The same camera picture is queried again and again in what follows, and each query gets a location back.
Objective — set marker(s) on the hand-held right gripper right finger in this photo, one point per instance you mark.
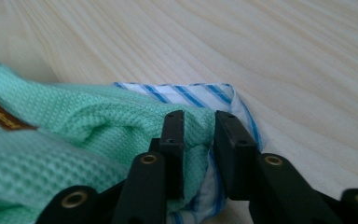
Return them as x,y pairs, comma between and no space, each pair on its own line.
233,155

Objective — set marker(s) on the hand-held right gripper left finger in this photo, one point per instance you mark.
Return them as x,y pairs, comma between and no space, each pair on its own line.
174,146

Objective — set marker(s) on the mint green garment striped lining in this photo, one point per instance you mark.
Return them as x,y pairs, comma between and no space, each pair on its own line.
74,121

